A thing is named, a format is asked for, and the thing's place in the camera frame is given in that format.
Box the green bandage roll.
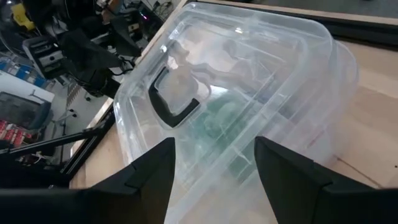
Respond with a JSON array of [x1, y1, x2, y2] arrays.
[[186, 91, 252, 159]]

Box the red parts bins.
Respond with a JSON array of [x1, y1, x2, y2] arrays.
[[0, 119, 32, 147]]

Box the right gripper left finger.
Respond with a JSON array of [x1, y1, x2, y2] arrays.
[[0, 137, 177, 224]]

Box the grey equipment box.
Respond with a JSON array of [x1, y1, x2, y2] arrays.
[[22, 35, 68, 79]]

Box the clear plastic container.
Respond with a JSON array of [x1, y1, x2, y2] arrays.
[[113, 1, 338, 224]]

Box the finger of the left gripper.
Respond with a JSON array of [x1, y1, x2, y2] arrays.
[[58, 29, 123, 82], [110, 15, 143, 59]]

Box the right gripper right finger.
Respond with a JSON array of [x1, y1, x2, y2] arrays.
[[254, 136, 398, 224]]

